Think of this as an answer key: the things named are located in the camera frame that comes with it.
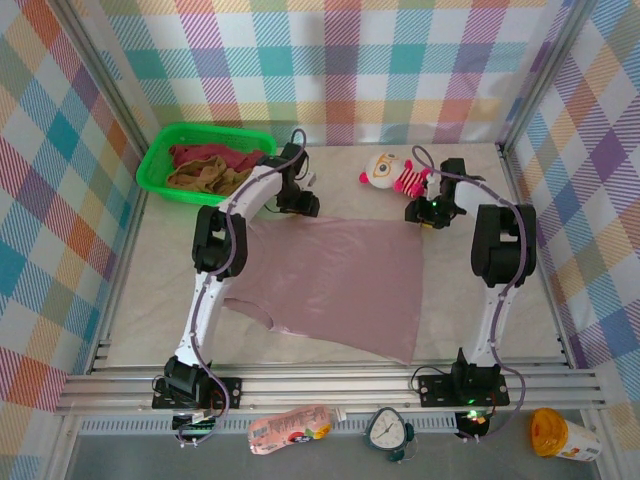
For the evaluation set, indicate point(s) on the pink ribbed tank top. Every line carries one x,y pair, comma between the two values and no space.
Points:
340,280

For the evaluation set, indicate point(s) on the tan tank top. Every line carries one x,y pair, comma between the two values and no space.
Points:
200,177

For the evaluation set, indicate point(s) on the dark red tank top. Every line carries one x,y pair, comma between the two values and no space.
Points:
210,151

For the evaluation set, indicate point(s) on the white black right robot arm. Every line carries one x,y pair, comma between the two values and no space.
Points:
492,320

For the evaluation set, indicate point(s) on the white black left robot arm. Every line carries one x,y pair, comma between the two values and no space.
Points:
200,320

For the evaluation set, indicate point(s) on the plush toy with glasses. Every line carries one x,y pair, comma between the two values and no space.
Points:
382,172

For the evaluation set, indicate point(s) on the green plastic basket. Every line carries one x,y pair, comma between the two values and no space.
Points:
155,165

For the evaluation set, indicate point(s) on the small green alarm clock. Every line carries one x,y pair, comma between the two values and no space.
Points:
385,430

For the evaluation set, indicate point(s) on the pink drink bottle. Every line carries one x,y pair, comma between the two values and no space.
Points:
290,430

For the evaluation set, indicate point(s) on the orange lidded jar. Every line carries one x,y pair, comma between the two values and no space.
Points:
560,435

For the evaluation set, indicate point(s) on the aluminium side rail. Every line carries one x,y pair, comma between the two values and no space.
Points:
117,280
540,270

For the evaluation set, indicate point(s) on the aluminium frame post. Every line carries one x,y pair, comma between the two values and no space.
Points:
545,75
107,85

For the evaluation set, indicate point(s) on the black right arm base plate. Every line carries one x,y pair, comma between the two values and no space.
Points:
435,390

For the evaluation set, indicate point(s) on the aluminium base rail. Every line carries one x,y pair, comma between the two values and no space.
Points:
325,387

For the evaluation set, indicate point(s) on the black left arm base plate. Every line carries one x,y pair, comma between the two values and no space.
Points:
230,392

